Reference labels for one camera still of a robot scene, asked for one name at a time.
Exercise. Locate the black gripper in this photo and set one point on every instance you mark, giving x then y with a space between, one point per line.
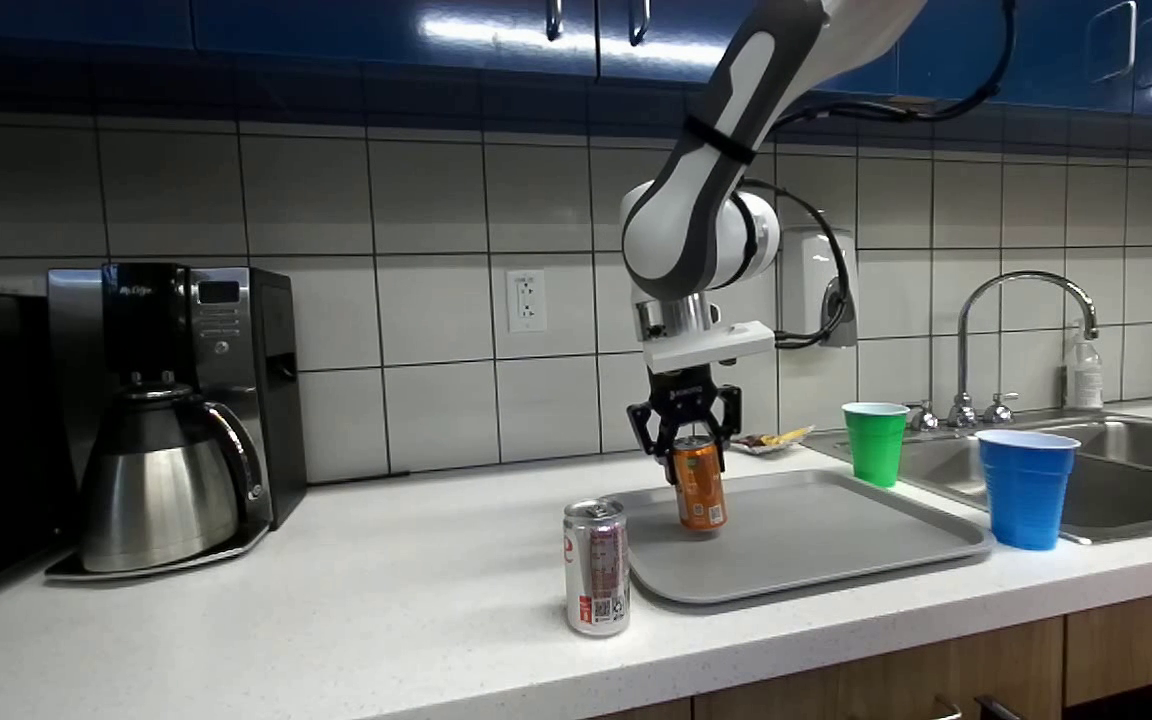
684 395

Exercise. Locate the orange Fanta can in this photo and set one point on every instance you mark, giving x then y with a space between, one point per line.
697 485

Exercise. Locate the silver Diet Coke can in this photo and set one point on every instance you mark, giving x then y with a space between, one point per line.
596 588

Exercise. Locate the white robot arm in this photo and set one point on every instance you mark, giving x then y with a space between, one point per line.
694 228

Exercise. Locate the grey plastic tray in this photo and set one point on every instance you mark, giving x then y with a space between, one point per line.
788 534

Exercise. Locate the small dish with sponge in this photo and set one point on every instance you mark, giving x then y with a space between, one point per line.
770 442

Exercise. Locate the white soap dispenser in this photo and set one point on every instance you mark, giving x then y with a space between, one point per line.
818 288

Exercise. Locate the green plastic cup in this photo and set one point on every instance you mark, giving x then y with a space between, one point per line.
877 442

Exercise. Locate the blue plastic cup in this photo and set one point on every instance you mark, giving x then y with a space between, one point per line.
1027 485

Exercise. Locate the clear soap bottle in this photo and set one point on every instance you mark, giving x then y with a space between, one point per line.
1080 374

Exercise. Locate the stainless steel sink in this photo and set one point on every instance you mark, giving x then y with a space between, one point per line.
1108 495

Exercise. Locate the wooden lower cabinets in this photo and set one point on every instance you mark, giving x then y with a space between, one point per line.
1085 667

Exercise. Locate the black coffee maker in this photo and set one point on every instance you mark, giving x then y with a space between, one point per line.
226 332

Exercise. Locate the steel coffee carafe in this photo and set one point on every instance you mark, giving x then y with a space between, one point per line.
171 481

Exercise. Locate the blue upper cabinets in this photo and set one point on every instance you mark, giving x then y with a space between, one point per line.
1003 69

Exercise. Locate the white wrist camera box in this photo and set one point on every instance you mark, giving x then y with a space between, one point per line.
710 344

